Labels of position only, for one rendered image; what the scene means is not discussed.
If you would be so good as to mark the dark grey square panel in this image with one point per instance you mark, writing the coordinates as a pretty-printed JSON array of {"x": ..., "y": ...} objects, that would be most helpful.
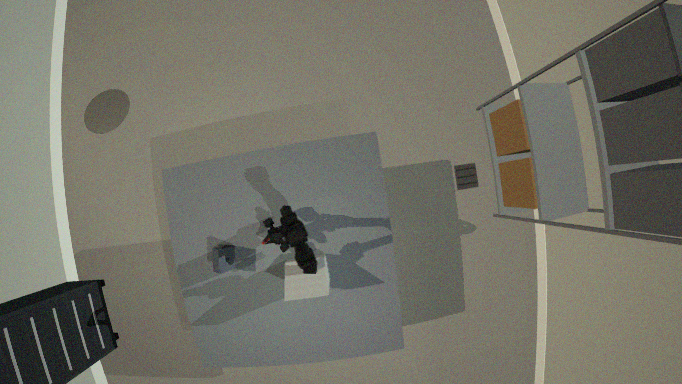
[{"x": 223, "y": 258}]

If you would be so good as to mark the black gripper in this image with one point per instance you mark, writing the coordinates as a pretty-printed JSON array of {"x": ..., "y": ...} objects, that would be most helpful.
[{"x": 269, "y": 223}]

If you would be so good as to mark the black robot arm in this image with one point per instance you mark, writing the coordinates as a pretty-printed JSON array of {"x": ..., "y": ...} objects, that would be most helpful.
[{"x": 296, "y": 236}]

